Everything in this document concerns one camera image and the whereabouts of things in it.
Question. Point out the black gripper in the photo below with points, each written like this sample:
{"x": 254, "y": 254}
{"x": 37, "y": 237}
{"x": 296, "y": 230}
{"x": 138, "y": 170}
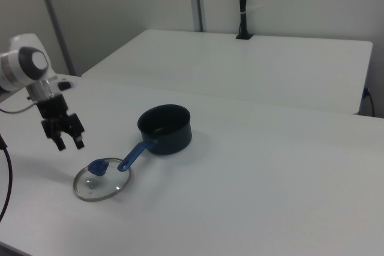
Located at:
{"x": 54, "y": 109}

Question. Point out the glass lid with blue knob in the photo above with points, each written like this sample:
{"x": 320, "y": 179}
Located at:
{"x": 97, "y": 168}

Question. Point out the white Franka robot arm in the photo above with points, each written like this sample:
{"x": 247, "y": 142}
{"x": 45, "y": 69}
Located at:
{"x": 21, "y": 64}

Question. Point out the dark blue saucepan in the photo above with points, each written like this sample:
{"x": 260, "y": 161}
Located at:
{"x": 171, "y": 143}

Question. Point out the white side table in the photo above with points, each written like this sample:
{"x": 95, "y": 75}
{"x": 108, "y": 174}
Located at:
{"x": 255, "y": 67}

